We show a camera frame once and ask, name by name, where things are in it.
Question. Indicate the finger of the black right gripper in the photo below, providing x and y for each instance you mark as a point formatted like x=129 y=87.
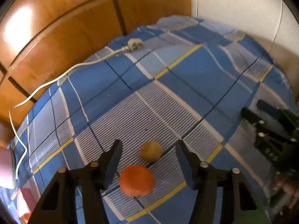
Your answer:
x=267 y=106
x=257 y=122

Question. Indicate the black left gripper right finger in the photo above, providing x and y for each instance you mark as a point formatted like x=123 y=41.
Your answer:
x=189 y=162

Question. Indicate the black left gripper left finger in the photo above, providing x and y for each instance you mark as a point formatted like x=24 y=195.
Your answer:
x=109 y=162

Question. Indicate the brown kiwi potato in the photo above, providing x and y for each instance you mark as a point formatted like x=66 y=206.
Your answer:
x=151 y=151

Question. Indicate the orange tangerine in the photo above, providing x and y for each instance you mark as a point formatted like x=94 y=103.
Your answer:
x=136 y=180
x=26 y=217

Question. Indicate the orange tangerine on cloth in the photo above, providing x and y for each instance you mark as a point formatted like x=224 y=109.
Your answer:
x=136 y=180

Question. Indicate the blue plaid tablecloth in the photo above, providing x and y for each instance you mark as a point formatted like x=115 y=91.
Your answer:
x=181 y=78

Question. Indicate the pink shallow tray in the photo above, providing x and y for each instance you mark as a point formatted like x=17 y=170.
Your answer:
x=25 y=202

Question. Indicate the pink electric kettle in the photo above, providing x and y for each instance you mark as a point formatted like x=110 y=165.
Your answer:
x=7 y=169

